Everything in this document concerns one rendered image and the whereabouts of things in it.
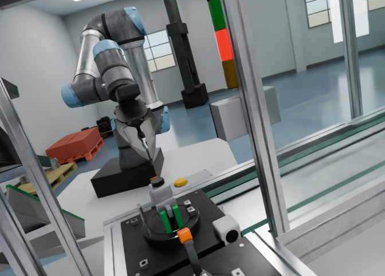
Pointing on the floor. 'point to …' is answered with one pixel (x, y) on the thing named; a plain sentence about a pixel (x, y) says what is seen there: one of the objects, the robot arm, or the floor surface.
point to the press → (184, 56)
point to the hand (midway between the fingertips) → (148, 153)
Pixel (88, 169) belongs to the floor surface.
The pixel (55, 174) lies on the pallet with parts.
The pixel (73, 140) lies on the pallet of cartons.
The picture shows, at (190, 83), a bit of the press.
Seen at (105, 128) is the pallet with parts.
